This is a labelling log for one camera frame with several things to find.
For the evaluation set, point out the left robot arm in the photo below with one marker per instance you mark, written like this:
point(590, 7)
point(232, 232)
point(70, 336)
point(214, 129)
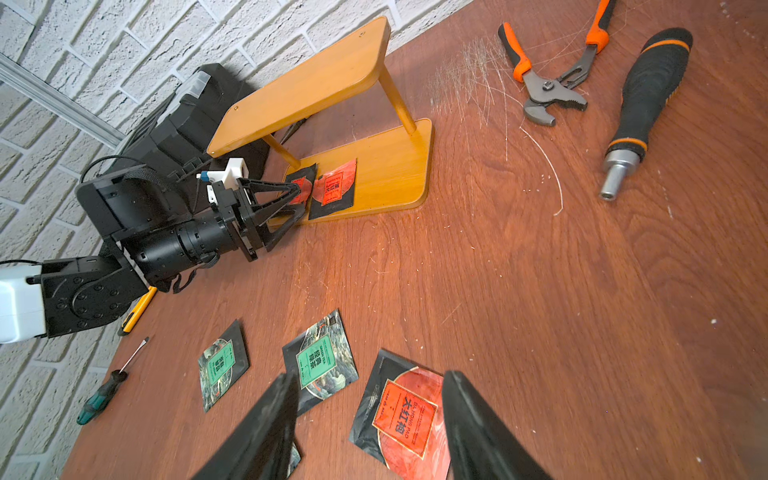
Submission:
point(154, 235)

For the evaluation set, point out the black plastic toolbox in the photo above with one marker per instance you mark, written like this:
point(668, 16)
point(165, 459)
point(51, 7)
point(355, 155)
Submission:
point(174, 137)

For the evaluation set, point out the green tea bag middle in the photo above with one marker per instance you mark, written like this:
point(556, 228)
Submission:
point(322, 360)

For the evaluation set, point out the yellow wooden two-tier shelf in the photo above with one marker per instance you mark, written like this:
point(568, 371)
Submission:
point(340, 106)

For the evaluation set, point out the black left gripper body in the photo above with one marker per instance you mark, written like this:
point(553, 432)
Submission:
point(234, 209)

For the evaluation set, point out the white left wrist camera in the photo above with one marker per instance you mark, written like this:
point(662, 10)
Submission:
point(235, 170)

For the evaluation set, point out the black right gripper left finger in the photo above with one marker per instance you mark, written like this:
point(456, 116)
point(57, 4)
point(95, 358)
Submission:
point(260, 446)

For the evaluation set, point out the yellow utility knife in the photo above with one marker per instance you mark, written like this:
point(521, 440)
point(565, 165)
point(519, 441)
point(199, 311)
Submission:
point(135, 314)

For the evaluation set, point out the red tea bag front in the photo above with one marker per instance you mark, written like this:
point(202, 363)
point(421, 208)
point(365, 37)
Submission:
point(334, 191)

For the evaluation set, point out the green handled screwdriver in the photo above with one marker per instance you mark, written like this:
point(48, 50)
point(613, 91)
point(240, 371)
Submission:
point(99, 401)

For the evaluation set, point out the green tea bag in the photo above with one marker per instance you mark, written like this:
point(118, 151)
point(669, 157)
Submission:
point(322, 360)
point(294, 460)
point(222, 364)

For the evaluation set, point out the black orange ratchet screwdriver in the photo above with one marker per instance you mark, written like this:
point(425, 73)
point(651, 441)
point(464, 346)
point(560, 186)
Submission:
point(653, 78)

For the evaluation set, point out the green tea bag far left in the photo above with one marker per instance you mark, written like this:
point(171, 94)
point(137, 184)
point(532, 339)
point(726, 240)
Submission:
point(222, 364)

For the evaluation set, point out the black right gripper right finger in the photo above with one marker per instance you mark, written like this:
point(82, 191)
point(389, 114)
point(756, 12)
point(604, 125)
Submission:
point(480, 444)

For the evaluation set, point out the red tea bag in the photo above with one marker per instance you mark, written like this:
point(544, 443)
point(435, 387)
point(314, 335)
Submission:
point(334, 191)
point(400, 419)
point(304, 178)

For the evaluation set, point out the green tea bag front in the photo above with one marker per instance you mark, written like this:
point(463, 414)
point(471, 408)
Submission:
point(294, 460)

